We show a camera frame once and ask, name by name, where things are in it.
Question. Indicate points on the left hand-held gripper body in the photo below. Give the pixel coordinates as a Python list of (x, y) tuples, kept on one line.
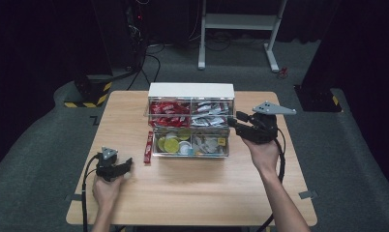
[(108, 167)]

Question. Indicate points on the white round capsule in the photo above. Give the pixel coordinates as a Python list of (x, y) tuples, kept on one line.
[(185, 148)]

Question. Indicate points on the small red floor object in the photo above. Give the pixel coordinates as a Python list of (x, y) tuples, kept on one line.
[(283, 73)]

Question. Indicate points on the pile of white packets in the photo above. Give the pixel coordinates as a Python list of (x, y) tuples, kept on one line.
[(210, 109)]

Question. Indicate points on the white metal stand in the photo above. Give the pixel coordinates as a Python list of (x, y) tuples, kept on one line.
[(237, 22)]

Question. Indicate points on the yellow-green round capsule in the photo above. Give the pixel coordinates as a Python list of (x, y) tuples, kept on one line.
[(161, 144), (172, 145), (184, 134)]

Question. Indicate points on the white drawer organizer box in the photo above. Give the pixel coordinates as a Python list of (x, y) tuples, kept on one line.
[(191, 90)]

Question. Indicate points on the black base with yellow mark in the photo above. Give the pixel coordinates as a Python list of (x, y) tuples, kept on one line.
[(318, 100)]

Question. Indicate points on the person's right hand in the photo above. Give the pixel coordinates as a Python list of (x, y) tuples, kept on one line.
[(263, 154)]

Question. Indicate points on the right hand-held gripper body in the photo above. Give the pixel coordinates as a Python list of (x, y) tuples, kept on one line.
[(262, 127)]

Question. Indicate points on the single red stick packet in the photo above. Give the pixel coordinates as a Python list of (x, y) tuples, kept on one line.
[(148, 148)]

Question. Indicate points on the dark equipment rack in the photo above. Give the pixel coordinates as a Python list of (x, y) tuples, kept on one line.
[(136, 32)]

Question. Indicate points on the black yellow striped base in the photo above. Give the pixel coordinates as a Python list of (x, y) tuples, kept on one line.
[(92, 93)]

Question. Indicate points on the grey floor tape piece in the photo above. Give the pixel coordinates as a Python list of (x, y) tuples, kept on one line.
[(308, 194)]

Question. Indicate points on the person's left hand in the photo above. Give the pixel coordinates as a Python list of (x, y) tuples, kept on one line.
[(107, 191)]

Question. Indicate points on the pile of red packets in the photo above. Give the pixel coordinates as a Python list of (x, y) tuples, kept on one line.
[(168, 108)]

